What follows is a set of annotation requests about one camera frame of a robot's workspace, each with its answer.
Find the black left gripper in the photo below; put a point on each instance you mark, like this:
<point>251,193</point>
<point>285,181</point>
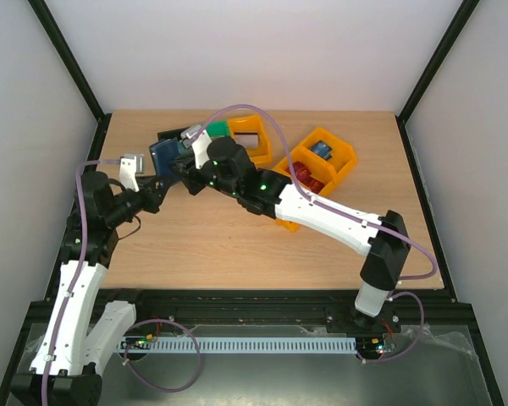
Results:
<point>154,196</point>

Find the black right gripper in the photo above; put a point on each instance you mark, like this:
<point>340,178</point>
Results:
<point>190,176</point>

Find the blue card holder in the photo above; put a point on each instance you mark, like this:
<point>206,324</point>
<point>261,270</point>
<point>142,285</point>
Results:
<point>162,153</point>

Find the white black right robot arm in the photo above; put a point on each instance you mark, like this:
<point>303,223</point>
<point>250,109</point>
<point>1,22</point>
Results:
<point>225,166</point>

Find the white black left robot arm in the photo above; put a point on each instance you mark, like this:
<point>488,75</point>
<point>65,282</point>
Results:
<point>69,364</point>

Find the white striped card stack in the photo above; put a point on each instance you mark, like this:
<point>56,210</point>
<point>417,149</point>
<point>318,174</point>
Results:
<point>249,140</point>

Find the red VIP card stack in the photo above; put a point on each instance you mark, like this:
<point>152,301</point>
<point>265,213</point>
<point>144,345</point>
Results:
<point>310,177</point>

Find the yellow bin with red cards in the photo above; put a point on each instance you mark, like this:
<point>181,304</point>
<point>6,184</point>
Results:
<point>302,154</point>

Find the blue VIP card stack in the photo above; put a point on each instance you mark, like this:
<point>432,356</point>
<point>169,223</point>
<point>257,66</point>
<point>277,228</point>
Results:
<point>322,149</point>

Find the black bin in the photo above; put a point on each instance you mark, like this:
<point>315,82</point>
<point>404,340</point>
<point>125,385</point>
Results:
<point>171,134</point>

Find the green bin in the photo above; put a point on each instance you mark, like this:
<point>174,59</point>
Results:
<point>218,129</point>

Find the yellow rear bin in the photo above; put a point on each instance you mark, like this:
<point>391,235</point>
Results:
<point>253,123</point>

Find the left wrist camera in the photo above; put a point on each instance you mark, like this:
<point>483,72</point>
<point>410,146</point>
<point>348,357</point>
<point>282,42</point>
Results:
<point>132,163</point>

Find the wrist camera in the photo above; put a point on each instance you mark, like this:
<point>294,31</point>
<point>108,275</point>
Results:
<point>132,163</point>
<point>194,137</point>

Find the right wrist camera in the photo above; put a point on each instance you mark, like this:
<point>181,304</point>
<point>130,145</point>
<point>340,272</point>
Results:
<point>194,137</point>

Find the white slotted cable duct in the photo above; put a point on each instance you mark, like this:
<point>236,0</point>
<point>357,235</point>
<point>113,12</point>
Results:
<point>242,345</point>

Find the black left rear frame post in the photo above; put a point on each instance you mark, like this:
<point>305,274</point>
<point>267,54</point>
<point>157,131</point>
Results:
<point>62,48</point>

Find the black frame post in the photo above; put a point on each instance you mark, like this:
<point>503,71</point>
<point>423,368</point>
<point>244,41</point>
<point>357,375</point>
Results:
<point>62,48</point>
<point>447,41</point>

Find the black front frame rail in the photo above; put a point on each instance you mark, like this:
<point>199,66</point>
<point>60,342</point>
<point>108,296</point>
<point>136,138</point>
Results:
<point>331,308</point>

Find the black right rear frame post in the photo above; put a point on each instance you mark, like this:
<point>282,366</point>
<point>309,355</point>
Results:
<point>447,41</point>

